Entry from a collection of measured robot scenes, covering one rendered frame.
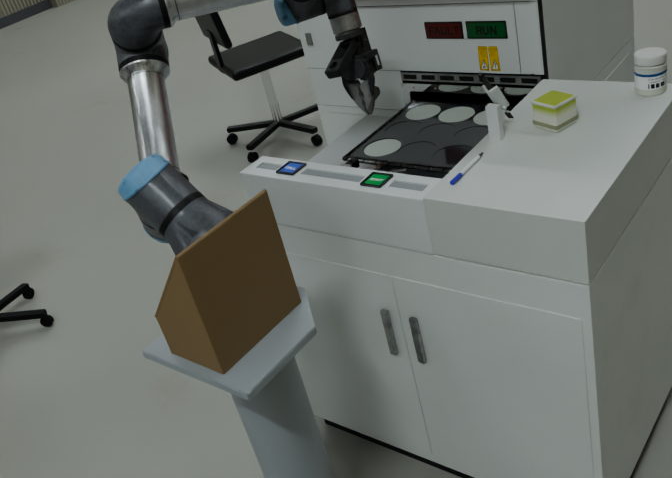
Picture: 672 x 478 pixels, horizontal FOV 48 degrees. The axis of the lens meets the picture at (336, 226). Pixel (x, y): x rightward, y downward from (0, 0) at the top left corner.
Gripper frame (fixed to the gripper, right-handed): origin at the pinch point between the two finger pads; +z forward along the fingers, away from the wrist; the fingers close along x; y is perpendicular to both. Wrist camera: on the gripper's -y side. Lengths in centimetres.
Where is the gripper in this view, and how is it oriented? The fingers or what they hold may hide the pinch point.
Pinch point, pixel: (367, 110)
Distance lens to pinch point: 195.4
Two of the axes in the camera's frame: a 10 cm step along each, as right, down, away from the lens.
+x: -7.9, 0.6, 6.2
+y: 5.4, -4.2, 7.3
